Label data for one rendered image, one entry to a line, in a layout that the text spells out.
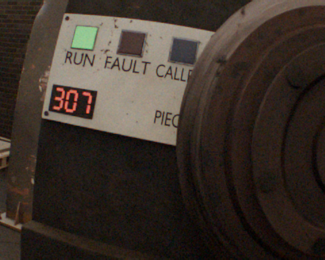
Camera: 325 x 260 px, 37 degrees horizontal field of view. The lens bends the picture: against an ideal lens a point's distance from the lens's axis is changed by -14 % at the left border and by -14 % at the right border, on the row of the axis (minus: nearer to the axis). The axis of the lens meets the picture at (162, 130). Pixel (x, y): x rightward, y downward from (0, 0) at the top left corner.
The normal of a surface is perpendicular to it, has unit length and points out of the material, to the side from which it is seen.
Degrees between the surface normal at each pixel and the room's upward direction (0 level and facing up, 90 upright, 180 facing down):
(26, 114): 90
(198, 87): 90
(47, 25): 90
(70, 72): 90
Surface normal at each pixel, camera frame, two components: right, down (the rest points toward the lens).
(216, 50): -0.15, 0.05
